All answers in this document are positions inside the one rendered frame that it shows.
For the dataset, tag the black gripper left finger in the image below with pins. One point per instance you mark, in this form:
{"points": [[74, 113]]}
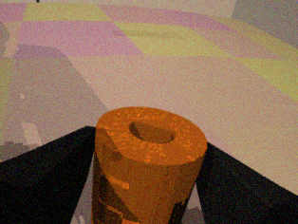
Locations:
{"points": [[43, 186]]}

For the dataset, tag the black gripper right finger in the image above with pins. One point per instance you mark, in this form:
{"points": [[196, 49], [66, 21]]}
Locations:
{"points": [[232, 193]]}

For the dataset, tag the orange knob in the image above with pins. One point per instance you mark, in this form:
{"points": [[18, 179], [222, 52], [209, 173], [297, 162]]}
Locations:
{"points": [[146, 164]]}

